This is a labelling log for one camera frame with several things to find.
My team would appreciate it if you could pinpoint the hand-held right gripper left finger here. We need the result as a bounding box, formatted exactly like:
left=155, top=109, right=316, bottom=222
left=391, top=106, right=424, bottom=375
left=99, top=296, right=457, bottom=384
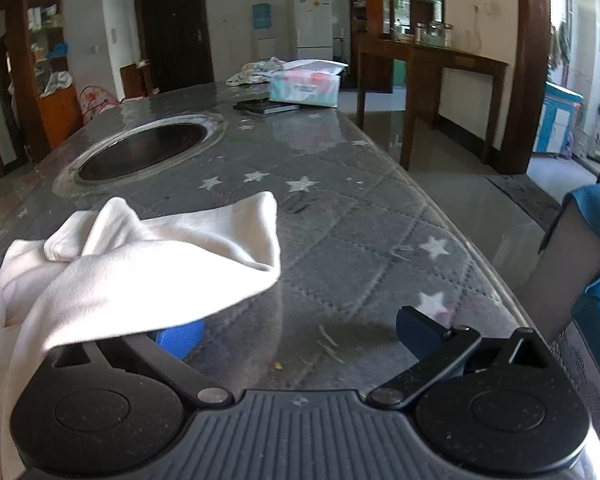
left=96, top=320, right=236, bottom=407

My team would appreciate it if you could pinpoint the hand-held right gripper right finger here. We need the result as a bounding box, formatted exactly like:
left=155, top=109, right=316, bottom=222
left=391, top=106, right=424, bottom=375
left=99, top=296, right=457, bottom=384
left=365, top=306, right=546, bottom=409

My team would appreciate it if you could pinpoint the white garment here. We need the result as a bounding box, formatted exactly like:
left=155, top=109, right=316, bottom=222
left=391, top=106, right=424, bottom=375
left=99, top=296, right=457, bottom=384
left=0, top=191, right=282, bottom=480

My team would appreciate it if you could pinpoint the grey star quilted table cover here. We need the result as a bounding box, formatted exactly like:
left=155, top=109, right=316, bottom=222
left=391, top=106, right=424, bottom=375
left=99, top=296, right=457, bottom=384
left=0, top=80, right=600, bottom=480

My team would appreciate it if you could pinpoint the dark floor mat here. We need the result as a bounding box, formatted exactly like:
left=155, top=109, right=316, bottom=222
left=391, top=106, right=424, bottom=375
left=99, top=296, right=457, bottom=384
left=485, top=174, right=563, bottom=231

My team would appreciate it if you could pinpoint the round black table stove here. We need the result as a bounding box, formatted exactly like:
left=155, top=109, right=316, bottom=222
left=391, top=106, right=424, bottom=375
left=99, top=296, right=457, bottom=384
left=52, top=109, right=227, bottom=196

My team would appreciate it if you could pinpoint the black flat device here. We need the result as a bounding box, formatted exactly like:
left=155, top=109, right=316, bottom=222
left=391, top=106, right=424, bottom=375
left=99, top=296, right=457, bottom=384
left=232, top=99, right=301, bottom=116

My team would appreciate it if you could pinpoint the blue cabinet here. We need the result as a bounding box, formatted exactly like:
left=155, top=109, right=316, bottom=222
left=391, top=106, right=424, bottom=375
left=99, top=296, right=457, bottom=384
left=534, top=82, right=583, bottom=156

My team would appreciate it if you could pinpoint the small wooden cabinet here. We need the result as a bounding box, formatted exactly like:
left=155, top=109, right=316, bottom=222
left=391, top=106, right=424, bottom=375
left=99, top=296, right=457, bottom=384
left=120, top=60, right=153, bottom=101

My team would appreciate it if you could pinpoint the wooden bookshelf cabinet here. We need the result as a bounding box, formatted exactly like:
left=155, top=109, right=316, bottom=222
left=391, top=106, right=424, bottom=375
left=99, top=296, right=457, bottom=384
left=7, top=0, right=83, bottom=153

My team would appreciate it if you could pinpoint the pastel tissue box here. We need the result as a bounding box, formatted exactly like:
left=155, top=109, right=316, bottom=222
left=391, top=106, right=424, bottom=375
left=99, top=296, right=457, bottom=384
left=269, top=59, right=350, bottom=108

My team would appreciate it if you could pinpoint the wooden console table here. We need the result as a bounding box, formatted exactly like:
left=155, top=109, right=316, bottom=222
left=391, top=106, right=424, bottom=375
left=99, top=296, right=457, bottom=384
left=355, top=30, right=510, bottom=171

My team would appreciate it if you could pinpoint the floral cloth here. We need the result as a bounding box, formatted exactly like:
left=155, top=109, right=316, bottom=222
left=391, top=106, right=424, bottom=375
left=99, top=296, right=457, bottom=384
left=226, top=56, right=287, bottom=87

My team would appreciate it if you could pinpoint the dark wooden archway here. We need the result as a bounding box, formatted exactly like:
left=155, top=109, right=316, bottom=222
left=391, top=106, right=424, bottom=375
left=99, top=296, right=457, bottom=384
left=500, top=0, right=600, bottom=183

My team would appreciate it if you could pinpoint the dark wooden door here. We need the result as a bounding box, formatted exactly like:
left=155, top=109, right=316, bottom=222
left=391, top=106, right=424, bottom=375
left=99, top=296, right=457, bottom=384
left=132, top=0, right=216, bottom=96

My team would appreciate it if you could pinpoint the white water dispenser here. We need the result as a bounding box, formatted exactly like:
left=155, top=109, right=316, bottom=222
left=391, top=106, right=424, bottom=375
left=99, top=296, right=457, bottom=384
left=255, top=30, right=277, bottom=59

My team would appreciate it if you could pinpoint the hanging grey garment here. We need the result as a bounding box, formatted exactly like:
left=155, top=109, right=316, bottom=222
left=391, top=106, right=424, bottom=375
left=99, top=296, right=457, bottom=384
left=550, top=20, right=571, bottom=68

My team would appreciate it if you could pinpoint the white refrigerator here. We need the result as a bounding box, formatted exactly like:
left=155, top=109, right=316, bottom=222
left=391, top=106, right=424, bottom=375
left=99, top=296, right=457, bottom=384
left=293, top=0, right=333, bottom=61

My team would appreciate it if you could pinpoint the wooden display cabinet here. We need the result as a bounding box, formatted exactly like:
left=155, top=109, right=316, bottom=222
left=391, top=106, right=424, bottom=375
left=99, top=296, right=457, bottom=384
left=347, top=0, right=446, bottom=93

